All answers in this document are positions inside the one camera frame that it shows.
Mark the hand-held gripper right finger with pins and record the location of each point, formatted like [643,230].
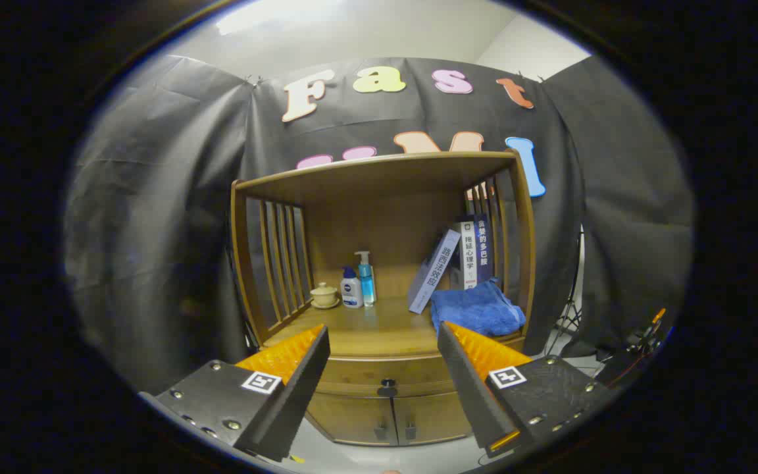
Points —
[468,388]

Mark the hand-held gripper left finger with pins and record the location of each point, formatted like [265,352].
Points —
[293,395]

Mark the wooden drawer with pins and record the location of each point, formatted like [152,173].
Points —
[366,375]

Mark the black drawer knob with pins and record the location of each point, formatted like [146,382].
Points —
[387,387]

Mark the wooden cabinet door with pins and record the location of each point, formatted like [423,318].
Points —
[346,418]
[435,415]

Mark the wooden countertop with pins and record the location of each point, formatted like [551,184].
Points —
[366,329]

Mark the wooden cabinet with slatted sides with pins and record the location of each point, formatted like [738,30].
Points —
[379,178]

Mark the blue towel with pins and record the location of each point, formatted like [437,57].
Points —
[478,309]

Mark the cream lidded teacup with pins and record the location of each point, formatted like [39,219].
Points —
[324,295]

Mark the white bottle with blue cap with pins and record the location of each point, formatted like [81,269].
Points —
[351,291]

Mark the grey book with white spine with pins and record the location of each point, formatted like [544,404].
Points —
[431,273]

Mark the black tripod stand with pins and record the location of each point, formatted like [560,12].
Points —
[570,309]

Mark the white book with red mark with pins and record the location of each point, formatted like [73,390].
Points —
[470,257]

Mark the blue pump bottle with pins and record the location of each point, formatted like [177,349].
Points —
[366,280]

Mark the dark blue book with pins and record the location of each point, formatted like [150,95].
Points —
[483,243]

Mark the black equipment with orange part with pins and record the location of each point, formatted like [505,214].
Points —
[635,349]

